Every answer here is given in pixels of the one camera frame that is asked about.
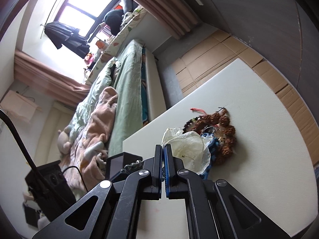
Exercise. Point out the beige plush toy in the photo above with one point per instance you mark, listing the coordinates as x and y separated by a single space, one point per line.
63 140

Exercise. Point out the beige cloth on wall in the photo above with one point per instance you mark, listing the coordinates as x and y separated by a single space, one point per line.
19 106

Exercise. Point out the pink fleece blanket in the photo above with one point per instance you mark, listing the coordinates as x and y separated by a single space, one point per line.
84 166

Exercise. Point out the grey pillow on sill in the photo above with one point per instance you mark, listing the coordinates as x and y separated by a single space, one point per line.
129 5

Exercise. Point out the black jewelry box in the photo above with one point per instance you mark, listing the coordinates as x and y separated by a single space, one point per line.
120 166

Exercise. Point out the hanging dark clothes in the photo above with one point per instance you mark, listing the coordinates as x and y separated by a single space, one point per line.
61 34

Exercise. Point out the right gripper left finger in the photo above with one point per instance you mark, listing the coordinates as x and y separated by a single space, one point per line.
110 210

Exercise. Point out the orange box on sill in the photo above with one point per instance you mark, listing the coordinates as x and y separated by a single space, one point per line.
100 44

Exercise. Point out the light green quilt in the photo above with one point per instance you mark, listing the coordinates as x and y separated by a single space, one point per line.
100 78

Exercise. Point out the patterned window seat cushion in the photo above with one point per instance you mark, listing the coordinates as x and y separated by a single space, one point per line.
111 47

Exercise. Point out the pink curtain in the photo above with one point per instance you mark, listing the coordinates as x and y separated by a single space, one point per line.
174 15
40 77

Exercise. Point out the flattened cardboard on floor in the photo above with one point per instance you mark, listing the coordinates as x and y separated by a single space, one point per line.
211 55

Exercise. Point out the pink curtain right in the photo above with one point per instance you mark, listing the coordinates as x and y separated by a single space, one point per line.
174 15

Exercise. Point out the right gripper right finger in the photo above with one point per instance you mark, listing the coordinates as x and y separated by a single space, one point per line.
215 209

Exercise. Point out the pink curtain left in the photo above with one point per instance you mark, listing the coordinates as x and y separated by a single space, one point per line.
40 77

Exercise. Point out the black bag on sill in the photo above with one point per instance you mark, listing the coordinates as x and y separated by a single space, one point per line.
114 20

